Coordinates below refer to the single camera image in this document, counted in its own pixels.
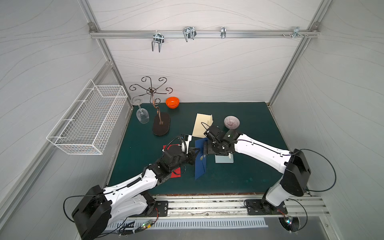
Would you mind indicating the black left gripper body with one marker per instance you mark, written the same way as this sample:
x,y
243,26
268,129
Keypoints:
x,y
191,153

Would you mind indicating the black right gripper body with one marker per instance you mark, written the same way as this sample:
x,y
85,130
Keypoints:
x,y
208,148

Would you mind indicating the blue envelope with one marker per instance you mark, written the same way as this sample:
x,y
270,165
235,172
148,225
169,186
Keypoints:
x,y
201,159

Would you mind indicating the red envelope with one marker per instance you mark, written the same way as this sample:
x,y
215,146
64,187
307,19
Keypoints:
x,y
177,172

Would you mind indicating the light teal envelope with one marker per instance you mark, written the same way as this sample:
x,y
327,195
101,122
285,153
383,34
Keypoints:
x,y
221,159

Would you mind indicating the cream yellow envelope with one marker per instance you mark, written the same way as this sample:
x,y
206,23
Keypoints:
x,y
201,124

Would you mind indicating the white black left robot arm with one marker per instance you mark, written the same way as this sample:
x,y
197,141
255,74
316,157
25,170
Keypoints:
x,y
100,207

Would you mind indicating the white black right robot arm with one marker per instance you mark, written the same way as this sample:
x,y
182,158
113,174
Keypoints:
x,y
293,165

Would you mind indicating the pink striped glass bowl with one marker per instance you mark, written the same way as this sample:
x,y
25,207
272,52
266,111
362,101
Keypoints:
x,y
231,122

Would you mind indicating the copper wine glass stand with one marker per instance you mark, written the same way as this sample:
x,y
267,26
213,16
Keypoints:
x,y
162,120

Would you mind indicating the clear wine glass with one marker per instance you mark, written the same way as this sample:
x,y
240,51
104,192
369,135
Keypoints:
x,y
142,114

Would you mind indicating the orange bowl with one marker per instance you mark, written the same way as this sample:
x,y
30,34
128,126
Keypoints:
x,y
172,102

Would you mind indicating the small green circuit board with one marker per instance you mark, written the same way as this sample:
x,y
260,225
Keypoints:
x,y
147,224

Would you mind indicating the white vented strip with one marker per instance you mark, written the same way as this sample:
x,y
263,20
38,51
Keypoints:
x,y
204,223

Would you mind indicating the small metal hook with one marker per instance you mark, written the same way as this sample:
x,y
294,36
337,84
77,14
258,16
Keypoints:
x,y
223,32

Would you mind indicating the metal double hook middle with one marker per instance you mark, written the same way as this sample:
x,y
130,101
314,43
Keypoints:
x,y
189,33

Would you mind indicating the metal double hook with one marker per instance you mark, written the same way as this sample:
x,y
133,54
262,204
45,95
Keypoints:
x,y
189,33
158,40

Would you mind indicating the metal double hook left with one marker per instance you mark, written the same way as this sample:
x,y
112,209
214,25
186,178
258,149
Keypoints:
x,y
158,40

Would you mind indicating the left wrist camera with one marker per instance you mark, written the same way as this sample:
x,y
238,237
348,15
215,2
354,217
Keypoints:
x,y
186,142

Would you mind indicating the white wire basket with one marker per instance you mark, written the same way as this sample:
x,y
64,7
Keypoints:
x,y
85,128

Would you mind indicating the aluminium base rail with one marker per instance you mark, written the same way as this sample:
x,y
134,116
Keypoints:
x,y
216,206

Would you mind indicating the aluminium overhead rail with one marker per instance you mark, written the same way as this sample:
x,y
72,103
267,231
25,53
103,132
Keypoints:
x,y
201,34

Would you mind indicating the metal bracket hook right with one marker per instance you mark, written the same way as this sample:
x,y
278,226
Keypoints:
x,y
296,33

